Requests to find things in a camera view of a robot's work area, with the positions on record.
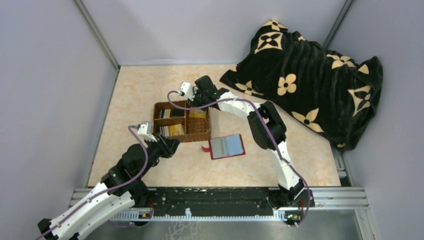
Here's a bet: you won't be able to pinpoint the brown wicker basket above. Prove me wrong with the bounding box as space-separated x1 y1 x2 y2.
153 102 211 143

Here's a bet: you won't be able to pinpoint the red leather card holder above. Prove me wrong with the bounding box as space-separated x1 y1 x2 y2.
201 134 246 160

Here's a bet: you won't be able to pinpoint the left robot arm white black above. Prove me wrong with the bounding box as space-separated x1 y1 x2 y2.
37 134 181 240

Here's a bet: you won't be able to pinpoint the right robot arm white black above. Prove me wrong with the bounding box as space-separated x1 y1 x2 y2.
190 75 305 201

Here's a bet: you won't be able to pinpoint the cards in lower compartment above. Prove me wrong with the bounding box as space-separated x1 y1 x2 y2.
159 126 172 137

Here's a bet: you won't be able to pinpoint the cards in compartment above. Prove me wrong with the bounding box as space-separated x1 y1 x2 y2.
159 126 172 137
158 108 185 119

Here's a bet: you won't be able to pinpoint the cards in upper compartment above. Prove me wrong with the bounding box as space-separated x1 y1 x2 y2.
158 108 185 119

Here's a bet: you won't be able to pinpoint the black floral blanket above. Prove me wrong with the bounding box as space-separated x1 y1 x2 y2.
220 19 383 151

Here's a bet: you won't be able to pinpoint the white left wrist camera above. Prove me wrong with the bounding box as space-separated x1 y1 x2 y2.
137 121 157 142

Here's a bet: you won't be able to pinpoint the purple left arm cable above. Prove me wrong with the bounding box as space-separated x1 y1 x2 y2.
33 124 150 240

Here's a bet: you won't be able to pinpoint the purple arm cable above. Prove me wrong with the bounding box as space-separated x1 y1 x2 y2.
33 124 150 240
166 90 314 228

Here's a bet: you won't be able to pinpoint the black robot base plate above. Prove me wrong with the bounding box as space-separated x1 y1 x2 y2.
117 186 316 220

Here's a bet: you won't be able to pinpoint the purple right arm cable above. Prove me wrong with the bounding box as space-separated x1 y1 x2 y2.
166 90 314 228

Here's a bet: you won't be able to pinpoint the aluminium frame rail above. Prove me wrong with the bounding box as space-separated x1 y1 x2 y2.
67 187 370 223

